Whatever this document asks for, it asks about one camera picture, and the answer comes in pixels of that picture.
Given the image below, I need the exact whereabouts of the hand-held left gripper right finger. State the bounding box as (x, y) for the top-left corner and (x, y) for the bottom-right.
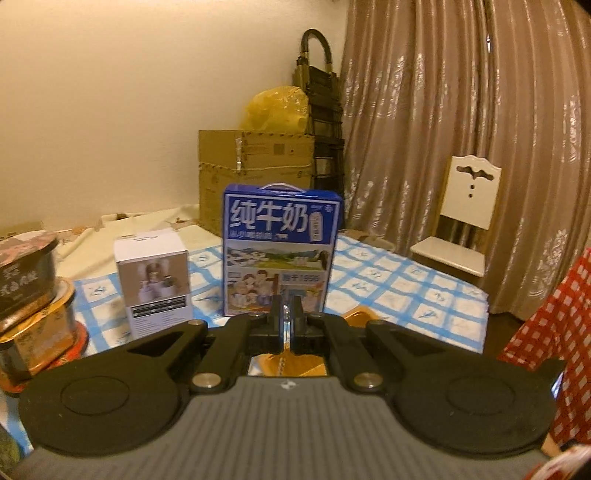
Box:
(291, 295), (482, 394)

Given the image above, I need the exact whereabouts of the beige patterned curtain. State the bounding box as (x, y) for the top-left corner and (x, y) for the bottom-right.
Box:
(339, 0), (591, 325)

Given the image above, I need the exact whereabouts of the white wooden chair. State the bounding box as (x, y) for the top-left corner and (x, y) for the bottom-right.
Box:
(409, 154), (503, 278)

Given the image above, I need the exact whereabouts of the gold instant noodle bowl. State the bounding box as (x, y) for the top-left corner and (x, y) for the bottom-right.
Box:
(0, 277), (78, 380)

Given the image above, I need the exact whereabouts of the large cardboard box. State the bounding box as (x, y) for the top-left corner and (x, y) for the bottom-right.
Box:
(198, 161), (320, 239)

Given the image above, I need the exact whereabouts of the red checked cloth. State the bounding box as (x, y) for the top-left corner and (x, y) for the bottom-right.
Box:
(498, 247), (591, 480)

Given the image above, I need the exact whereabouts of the blue checked tablecloth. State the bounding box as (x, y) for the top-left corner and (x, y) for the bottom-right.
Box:
(0, 228), (490, 462)

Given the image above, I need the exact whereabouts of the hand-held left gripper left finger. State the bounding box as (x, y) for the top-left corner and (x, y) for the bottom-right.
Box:
(99, 295), (284, 394)

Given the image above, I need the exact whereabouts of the dark instant noodle bowl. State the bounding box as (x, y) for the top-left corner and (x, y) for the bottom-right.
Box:
(0, 231), (59, 332)

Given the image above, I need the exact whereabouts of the cream bed sheet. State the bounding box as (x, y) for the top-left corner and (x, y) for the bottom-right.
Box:
(0, 205), (225, 283)

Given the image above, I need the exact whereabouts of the orange instant noodle bowl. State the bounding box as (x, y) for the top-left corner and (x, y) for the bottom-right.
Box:
(0, 322), (89, 394)

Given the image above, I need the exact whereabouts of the black folding ladder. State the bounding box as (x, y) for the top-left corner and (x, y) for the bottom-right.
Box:
(291, 28), (347, 232)

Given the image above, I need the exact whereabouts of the yellow plastic bag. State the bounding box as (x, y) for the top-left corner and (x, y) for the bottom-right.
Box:
(241, 85), (311, 136)

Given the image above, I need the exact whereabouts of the small white product box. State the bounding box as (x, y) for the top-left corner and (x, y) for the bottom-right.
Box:
(113, 229), (195, 341)

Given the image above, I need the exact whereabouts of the flat cardboard box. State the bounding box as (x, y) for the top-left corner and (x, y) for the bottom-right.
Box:
(198, 130), (317, 175)

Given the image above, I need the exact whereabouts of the blue milk carton box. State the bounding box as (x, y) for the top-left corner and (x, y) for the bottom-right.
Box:
(222, 183), (345, 319)

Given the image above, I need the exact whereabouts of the yellow plastic tray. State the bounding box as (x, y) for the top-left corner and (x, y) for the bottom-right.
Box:
(249, 305), (391, 377)

